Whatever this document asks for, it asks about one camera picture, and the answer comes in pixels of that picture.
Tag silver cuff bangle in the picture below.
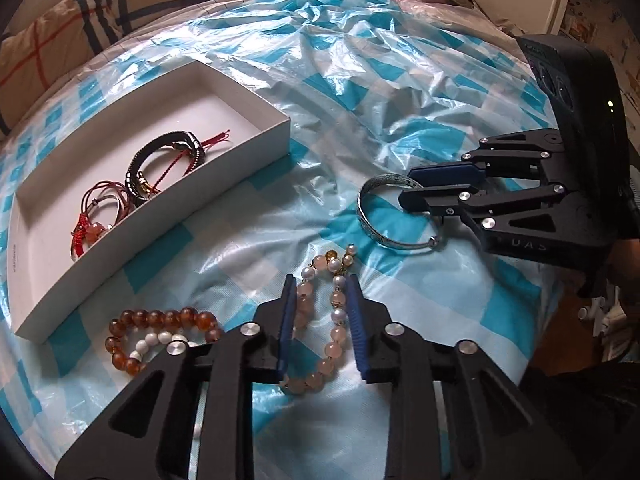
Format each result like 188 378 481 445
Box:
356 174 442 252

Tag pink and pearl bead bracelet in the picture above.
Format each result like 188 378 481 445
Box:
278 242 359 396

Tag amber bead bracelet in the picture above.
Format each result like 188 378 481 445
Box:
103 305 225 377

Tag white bead bracelet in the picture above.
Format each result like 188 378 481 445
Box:
127 329 202 363

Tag gold cord beaded bracelet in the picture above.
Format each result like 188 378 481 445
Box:
135 171 162 198

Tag black leather cord bracelet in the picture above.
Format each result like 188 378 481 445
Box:
122 129 205 206

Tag red string bracelet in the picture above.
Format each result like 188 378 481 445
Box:
69 128 234 261

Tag person's right hand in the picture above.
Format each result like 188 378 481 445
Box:
574 236 640 302

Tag blue checkered plastic sheet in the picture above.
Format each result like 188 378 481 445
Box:
1 0 558 470

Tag white shallow cardboard box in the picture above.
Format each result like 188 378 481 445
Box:
6 61 291 344

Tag right plaid pillow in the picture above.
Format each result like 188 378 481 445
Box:
1 0 208 136

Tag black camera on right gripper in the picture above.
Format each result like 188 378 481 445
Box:
516 35 639 240

